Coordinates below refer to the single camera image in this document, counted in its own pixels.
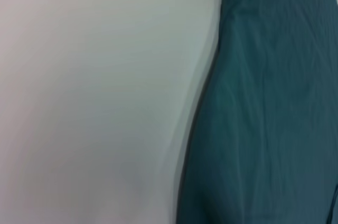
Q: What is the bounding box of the teal blue shirt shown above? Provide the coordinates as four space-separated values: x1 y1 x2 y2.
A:
176 0 338 224

